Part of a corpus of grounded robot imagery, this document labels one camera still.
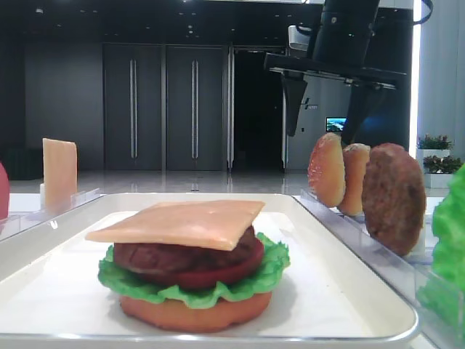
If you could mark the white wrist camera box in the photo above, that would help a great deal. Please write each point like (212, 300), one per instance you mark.
(299, 37)

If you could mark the upright brown meat patty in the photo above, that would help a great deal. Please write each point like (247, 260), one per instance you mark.
(393, 198)

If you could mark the upright orange cheese slice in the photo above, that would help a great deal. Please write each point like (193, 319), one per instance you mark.
(60, 174)

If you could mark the small wall screen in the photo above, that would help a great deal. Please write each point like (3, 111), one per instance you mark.
(334, 124)

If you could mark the right long clear rail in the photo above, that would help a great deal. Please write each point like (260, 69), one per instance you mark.
(405, 274)

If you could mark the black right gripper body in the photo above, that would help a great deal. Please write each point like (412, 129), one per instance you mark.
(338, 47)

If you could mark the upright bun half right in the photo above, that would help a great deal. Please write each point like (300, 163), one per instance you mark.
(356, 156)

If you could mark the red tomato slice on burger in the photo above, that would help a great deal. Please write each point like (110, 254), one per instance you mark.
(208, 278)

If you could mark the bottom bun on burger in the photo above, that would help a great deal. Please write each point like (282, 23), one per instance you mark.
(174, 315)

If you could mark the brown patty on burger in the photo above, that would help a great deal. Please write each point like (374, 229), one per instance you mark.
(167, 258)

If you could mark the orange cheese slice on burger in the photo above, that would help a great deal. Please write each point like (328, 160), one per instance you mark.
(206, 224)

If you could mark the potted plants in white planter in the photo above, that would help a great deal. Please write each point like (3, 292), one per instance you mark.
(437, 163)

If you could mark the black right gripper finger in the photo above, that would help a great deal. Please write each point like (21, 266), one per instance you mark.
(294, 87)
(364, 100)

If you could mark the white metal tray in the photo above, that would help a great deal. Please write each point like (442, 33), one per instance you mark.
(328, 297)

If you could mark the sesame bun top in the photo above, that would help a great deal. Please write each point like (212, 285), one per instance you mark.
(326, 172)

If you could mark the long clear rail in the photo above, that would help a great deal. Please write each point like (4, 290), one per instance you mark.
(27, 210)
(405, 274)

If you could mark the upright green lettuce leaf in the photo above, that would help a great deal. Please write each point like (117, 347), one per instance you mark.
(448, 251)

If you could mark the upright red tomato slice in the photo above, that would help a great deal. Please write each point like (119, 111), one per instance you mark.
(4, 193)

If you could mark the left long clear rail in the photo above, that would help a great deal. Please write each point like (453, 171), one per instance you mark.
(27, 210)

